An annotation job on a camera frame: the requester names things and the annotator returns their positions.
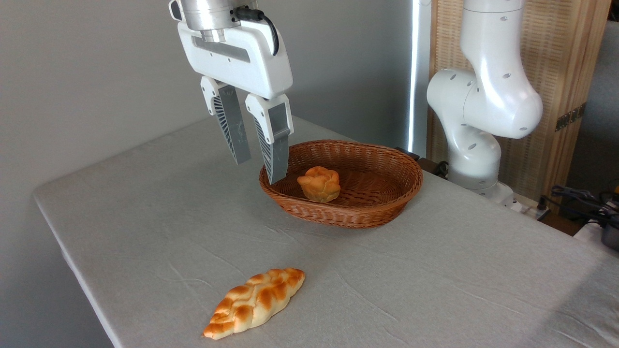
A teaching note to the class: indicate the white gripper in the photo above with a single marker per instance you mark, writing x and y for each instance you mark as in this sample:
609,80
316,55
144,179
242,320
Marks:
251,67

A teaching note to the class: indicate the long braided bread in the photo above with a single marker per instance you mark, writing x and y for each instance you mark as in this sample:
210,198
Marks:
256,299

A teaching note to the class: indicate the round bread roll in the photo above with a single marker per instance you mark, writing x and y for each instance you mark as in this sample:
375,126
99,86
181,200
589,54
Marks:
319,186

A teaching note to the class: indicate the brown wicker basket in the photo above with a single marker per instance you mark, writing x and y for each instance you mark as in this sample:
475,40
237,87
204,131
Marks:
382,193

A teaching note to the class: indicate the grey tablecloth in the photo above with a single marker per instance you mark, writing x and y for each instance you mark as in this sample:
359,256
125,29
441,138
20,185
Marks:
193,217

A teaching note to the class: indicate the white vertical pole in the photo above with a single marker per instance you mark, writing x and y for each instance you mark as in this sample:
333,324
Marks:
419,72

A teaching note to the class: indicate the wooden folding screen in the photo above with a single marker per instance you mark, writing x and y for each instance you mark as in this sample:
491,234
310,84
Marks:
561,58

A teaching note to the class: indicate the dark metal screen hinge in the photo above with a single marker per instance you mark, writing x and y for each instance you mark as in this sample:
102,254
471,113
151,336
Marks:
570,117

